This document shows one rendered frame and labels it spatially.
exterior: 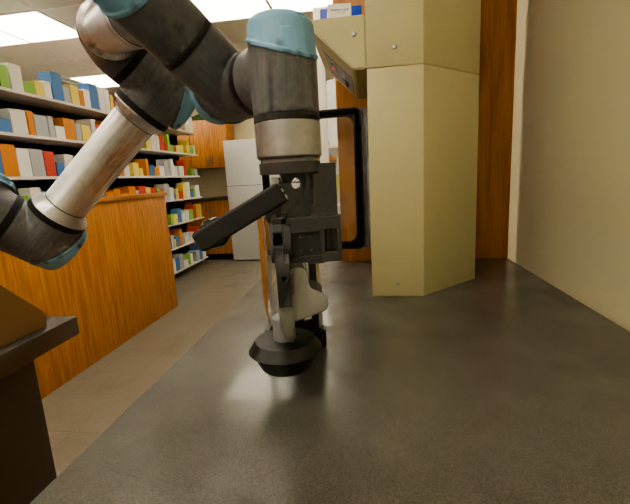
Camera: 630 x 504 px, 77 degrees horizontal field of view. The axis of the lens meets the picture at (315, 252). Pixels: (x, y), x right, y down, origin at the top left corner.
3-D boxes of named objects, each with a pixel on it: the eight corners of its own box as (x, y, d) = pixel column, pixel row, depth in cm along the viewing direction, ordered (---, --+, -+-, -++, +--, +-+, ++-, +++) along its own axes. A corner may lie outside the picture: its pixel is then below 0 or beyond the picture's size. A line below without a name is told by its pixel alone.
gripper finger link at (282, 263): (293, 309, 43) (287, 229, 43) (279, 310, 43) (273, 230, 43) (290, 301, 48) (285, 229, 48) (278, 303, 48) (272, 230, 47)
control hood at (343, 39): (367, 99, 110) (366, 60, 108) (366, 68, 78) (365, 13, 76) (326, 102, 111) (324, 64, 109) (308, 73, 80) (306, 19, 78)
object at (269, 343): (328, 378, 46) (325, 324, 45) (249, 387, 45) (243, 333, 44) (317, 346, 55) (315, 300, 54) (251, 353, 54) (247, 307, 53)
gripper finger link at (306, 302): (333, 344, 46) (327, 265, 45) (282, 350, 45) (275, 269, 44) (329, 337, 49) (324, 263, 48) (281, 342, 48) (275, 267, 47)
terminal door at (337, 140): (365, 249, 116) (361, 106, 109) (267, 250, 123) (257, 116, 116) (365, 248, 117) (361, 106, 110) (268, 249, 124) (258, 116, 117)
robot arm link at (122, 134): (-12, 227, 86) (145, 29, 80) (58, 258, 96) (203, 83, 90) (-24, 254, 77) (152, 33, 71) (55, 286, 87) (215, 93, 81)
